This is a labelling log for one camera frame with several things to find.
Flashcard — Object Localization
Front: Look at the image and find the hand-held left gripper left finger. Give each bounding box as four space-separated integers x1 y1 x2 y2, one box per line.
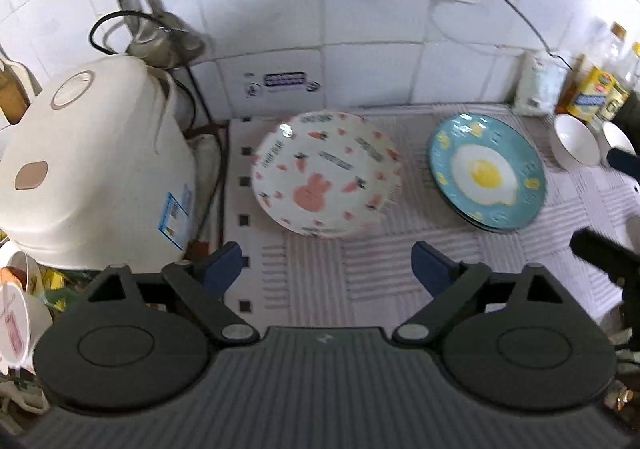
85 241 261 347

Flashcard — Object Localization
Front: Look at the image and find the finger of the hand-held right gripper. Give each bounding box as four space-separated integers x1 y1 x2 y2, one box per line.
606 146 640 176
570 227 640 290

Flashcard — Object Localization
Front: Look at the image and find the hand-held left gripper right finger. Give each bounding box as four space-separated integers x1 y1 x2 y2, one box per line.
392 241 568 347

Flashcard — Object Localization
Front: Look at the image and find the white ribbed bowl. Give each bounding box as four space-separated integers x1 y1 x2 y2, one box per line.
600 121 637 164
551 114 601 168

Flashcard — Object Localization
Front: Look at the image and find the pink rabbit print plate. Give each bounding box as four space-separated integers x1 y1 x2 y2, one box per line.
250 111 405 237

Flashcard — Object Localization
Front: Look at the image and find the blue fried egg plate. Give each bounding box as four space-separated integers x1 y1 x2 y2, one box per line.
427 113 548 225
435 179 543 234

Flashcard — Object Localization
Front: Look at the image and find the yellow label oil bottle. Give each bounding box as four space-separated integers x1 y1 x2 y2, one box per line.
567 24 628 122

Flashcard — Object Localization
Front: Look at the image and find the clear plastic bottle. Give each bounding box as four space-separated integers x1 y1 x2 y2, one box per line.
597 41 640 124

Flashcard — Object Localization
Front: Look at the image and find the white seasoning packet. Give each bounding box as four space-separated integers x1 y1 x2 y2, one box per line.
514 50 568 117

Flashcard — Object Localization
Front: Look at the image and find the yellow green packet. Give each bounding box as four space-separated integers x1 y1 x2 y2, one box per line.
37 266 103 312

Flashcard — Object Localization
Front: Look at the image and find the white rice cooker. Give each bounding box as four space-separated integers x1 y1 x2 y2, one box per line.
0 54 198 270

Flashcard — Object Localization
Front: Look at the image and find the white mug with pink print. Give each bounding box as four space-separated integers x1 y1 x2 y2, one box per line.
0 251 53 375

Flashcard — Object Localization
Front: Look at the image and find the metal pipe fitting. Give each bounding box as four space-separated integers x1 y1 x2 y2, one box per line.
125 11 207 68

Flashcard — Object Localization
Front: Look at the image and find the thin adapter cable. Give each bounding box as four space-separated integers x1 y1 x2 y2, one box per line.
495 0 576 72

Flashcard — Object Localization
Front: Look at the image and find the wall sticker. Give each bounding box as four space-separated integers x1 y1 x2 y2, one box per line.
242 71 321 100

